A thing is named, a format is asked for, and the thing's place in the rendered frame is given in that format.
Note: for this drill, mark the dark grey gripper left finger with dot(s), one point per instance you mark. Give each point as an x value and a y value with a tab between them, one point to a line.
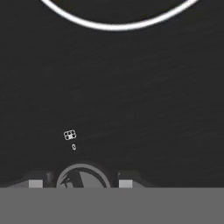
35	181

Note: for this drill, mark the grey round stove knob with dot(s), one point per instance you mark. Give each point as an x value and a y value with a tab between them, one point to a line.
87	176

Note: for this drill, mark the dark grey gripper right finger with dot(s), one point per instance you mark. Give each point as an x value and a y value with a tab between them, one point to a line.
126	181

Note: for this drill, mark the black glass hob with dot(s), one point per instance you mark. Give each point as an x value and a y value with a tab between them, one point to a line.
122	87

